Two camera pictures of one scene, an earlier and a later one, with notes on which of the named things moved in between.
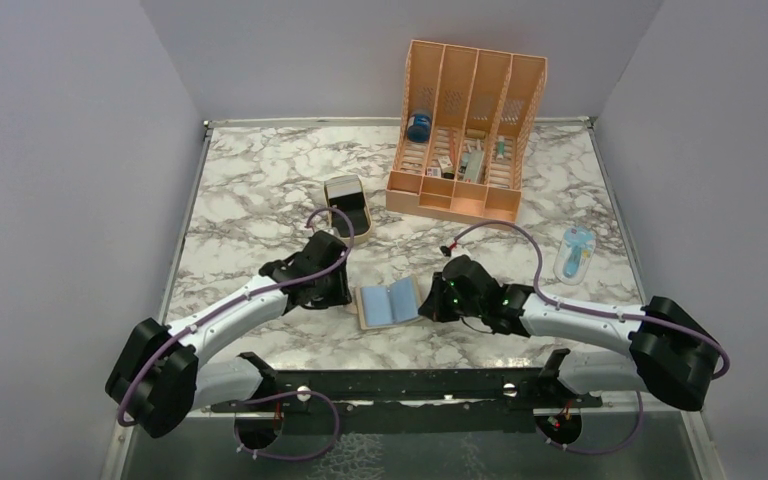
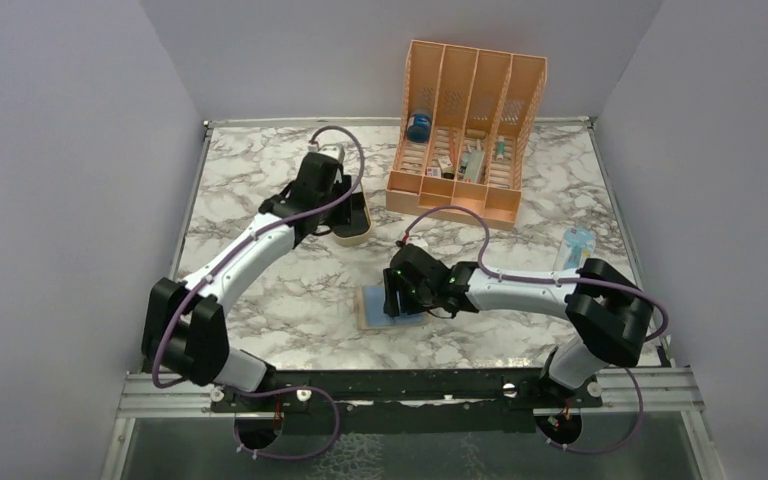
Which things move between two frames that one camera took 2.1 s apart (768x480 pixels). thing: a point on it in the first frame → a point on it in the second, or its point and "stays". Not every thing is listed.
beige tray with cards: x=346 y=194 stays
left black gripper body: x=332 y=289 → x=336 y=216
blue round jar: x=418 y=129 stays
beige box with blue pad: x=386 y=306 stays
